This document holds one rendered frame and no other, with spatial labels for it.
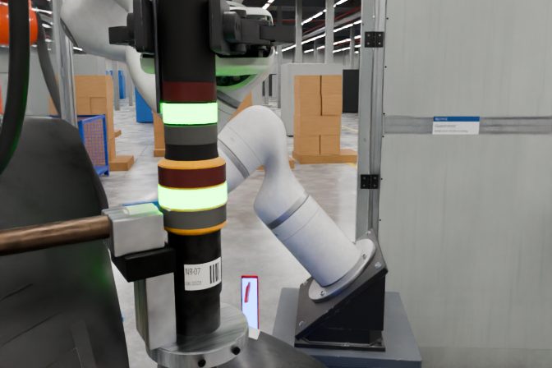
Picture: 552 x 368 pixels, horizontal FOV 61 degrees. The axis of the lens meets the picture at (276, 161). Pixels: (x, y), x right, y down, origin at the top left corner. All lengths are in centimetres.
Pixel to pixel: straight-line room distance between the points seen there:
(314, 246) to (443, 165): 129
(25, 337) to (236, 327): 13
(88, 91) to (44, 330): 800
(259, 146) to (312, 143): 756
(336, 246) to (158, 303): 75
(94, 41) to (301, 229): 55
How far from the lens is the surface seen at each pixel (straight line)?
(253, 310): 72
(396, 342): 108
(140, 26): 29
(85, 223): 29
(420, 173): 219
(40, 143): 41
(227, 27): 29
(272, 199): 99
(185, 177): 28
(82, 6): 90
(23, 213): 37
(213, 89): 29
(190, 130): 28
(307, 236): 101
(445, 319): 247
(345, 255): 104
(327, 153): 866
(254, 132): 99
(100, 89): 826
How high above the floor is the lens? 147
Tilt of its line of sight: 10 degrees down
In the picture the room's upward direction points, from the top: straight up
